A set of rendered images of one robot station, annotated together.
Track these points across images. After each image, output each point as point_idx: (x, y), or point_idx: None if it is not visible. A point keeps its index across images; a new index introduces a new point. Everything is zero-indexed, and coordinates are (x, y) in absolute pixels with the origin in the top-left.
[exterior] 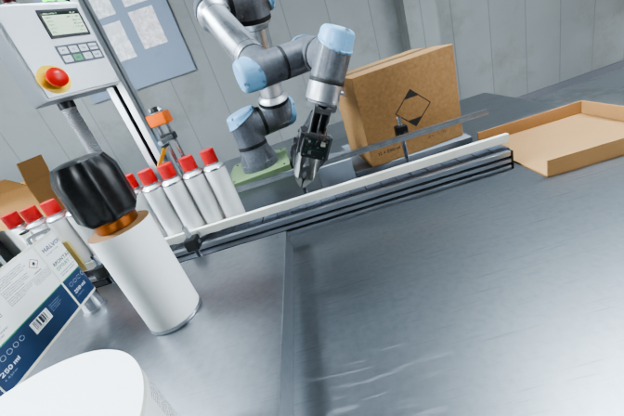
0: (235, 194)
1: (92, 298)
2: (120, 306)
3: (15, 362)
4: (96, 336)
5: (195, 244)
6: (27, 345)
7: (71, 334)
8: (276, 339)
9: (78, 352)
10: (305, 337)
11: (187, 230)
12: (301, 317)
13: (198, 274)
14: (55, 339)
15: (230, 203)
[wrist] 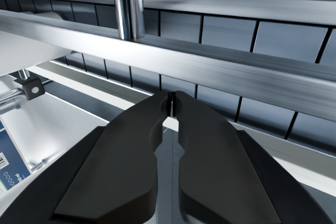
0: (3, 64)
1: (4, 112)
2: (31, 118)
3: (18, 176)
4: (39, 138)
5: (35, 97)
6: (13, 170)
7: (21, 121)
8: None
9: (39, 144)
10: (179, 222)
11: (6, 100)
12: (178, 209)
13: (70, 131)
14: (19, 151)
15: (17, 70)
